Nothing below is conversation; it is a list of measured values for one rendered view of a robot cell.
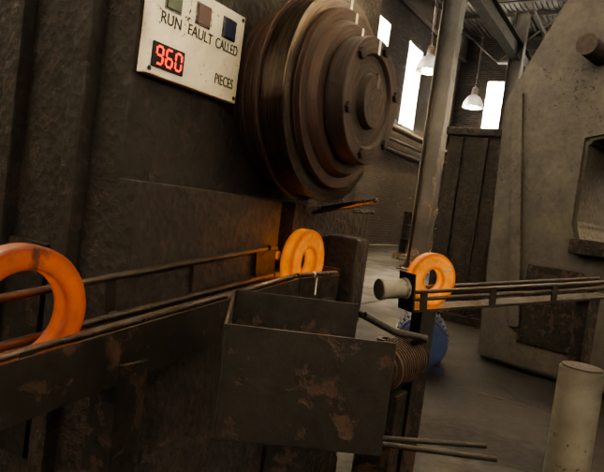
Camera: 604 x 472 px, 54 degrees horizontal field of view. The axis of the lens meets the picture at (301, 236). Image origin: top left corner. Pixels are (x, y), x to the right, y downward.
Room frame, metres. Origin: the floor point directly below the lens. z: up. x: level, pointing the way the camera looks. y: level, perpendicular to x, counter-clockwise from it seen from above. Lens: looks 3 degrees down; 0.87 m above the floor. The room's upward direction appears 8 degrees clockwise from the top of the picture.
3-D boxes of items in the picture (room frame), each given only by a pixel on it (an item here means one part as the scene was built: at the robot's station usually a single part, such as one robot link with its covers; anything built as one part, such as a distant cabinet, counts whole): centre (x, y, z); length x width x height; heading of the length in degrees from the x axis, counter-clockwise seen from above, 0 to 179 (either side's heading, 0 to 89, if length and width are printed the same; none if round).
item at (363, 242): (1.59, -0.12, 0.68); 0.11 x 0.08 x 0.24; 60
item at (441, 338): (3.53, -0.80, 0.17); 0.57 x 0.31 x 0.34; 170
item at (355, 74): (1.33, -0.10, 1.11); 0.28 x 0.06 x 0.28; 150
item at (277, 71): (1.38, -0.02, 1.11); 0.47 x 0.06 x 0.47; 150
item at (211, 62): (1.15, 0.25, 1.15); 0.26 x 0.02 x 0.18; 150
